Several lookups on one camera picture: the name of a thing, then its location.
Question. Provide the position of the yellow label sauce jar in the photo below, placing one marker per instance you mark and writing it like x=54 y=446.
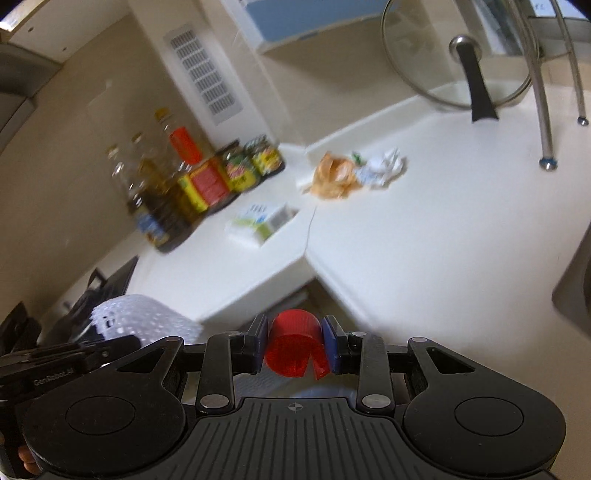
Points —
x=240 y=170

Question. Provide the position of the crumpled white paper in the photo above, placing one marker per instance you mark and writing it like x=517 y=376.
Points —
x=383 y=168

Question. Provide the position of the orange yellow plastic wrapper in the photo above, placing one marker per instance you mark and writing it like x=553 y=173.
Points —
x=334 y=177

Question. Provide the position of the white green cardboard box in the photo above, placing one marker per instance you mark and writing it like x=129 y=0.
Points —
x=261 y=224

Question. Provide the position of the white blue wall appliance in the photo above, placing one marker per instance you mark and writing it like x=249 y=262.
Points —
x=314 y=23

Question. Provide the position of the grey range hood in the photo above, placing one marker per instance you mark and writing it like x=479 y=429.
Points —
x=23 y=92

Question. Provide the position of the large dark oil bottle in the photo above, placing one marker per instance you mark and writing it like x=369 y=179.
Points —
x=161 y=217

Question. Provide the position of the silver wall vent grille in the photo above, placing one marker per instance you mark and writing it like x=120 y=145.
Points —
x=203 y=76

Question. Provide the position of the metal rack legs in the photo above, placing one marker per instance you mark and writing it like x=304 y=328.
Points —
x=542 y=115

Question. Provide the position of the black gas stove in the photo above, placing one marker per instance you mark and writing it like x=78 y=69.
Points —
x=106 y=286

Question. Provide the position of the glass pot lid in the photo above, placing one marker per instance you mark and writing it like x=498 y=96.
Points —
x=475 y=87

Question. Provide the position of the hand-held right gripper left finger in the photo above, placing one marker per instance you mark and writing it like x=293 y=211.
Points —
x=261 y=344

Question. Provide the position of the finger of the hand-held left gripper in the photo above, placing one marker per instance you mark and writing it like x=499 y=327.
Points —
x=115 y=348

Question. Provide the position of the person's left hand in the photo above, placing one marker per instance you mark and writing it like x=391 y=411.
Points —
x=28 y=461

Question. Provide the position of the red bottle cap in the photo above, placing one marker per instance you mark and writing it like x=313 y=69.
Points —
x=293 y=344

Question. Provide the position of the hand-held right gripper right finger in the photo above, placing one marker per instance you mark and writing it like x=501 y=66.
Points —
x=330 y=344

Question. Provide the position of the clear plastic blister tray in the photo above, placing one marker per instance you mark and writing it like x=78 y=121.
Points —
x=147 y=318

